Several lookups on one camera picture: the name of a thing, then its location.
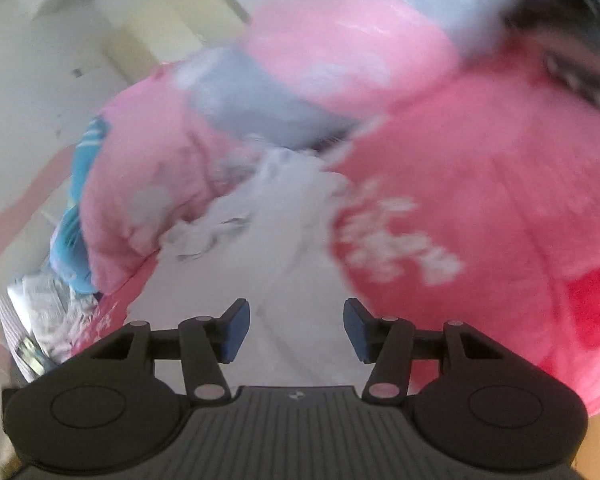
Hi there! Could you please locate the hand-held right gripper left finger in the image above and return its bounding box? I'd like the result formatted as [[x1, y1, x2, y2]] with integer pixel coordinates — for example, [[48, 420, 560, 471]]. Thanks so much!
[[87, 298, 252, 403]]

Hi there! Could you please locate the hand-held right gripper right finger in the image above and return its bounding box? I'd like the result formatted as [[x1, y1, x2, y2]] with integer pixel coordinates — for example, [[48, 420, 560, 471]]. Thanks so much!
[[343, 297, 506, 403]]

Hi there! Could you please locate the white shirt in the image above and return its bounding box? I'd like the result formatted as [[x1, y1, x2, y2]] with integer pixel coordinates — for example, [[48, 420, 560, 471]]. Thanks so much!
[[125, 147, 381, 389]]

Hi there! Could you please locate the white crumpled clothes pile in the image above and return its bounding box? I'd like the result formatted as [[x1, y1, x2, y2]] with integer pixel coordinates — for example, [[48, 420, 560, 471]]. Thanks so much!
[[20, 272, 101, 367]]

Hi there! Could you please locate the blue quilt with bow print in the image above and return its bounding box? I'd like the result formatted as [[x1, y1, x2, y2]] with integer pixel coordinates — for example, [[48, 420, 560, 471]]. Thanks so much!
[[47, 115, 113, 297]]

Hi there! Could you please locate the pink floral bed blanket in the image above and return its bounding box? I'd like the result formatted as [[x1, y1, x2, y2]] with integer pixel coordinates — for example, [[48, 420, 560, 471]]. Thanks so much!
[[67, 35, 600, 419]]

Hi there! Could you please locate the black smartphone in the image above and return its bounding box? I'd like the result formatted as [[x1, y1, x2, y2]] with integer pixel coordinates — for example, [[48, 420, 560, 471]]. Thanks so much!
[[12, 337, 49, 377]]

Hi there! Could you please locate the pink and grey floral quilt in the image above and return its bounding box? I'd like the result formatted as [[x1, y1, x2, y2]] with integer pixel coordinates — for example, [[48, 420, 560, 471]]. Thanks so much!
[[77, 0, 531, 297]]

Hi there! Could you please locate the black bag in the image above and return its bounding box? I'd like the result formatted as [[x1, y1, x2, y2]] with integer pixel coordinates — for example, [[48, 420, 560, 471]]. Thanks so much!
[[500, 0, 600, 127]]

